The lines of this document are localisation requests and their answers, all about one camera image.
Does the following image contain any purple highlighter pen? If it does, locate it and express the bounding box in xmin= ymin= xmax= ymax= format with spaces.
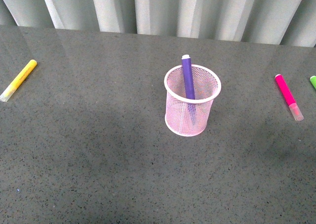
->
xmin=181 ymin=54 xmax=196 ymax=125

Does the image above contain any pink highlighter pen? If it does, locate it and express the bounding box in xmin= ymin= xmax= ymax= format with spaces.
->
xmin=275 ymin=74 xmax=304 ymax=121

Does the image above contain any pink mesh pen cup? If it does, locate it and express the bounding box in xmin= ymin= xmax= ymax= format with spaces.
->
xmin=164 ymin=64 xmax=222 ymax=136

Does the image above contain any yellow highlighter pen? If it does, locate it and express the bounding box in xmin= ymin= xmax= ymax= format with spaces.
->
xmin=0 ymin=59 xmax=38 ymax=102

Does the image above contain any grey pleated curtain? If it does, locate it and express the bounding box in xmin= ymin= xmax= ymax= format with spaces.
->
xmin=0 ymin=0 xmax=316 ymax=47

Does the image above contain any green highlighter pen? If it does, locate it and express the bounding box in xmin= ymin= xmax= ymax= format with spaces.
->
xmin=310 ymin=75 xmax=316 ymax=89

